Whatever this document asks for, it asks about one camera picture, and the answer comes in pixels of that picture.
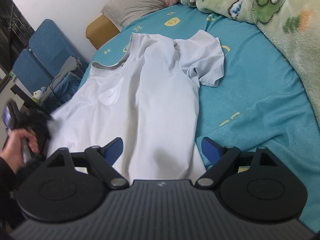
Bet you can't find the white t-shirt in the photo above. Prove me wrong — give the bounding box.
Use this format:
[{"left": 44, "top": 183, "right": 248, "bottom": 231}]
[{"left": 48, "top": 30, "right": 225, "bottom": 181}]

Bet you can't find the blue folding chair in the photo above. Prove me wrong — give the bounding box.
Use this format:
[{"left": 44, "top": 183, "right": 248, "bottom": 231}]
[{"left": 13, "top": 19, "right": 88, "bottom": 113}]

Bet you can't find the person's left hand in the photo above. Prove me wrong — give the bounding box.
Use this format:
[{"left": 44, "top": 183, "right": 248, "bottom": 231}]
[{"left": 1, "top": 129, "right": 39, "bottom": 173}]

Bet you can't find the small plush toy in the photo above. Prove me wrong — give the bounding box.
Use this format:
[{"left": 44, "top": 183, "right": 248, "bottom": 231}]
[{"left": 32, "top": 87, "right": 47, "bottom": 104}]

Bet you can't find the grey cloth on chair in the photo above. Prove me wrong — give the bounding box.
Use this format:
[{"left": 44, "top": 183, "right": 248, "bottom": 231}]
[{"left": 49, "top": 56, "right": 84, "bottom": 89}]

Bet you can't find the teal patterned bed sheet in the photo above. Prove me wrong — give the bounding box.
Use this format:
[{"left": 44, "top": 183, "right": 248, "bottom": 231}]
[{"left": 93, "top": 5, "right": 319, "bottom": 231}]

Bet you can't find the dark window grille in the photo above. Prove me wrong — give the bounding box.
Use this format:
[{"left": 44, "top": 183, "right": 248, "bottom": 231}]
[{"left": 0, "top": 0, "right": 35, "bottom": 74}]

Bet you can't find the yellow headboard cushion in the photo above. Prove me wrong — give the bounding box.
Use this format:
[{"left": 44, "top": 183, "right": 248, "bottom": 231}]
[{"left": 86, "top": 15, "right": 120, "bottom": 50}]

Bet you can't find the green cartoon fleece blanket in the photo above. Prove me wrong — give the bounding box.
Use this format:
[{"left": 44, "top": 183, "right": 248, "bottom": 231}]
[{"left": 181, "top": 0, "right": 319, "bottom": 118}]

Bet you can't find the grey pillow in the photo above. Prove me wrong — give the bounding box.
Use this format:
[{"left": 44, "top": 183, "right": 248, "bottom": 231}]
[{"left": 101, "top": 0, "right": 167, "bottom": 30}]

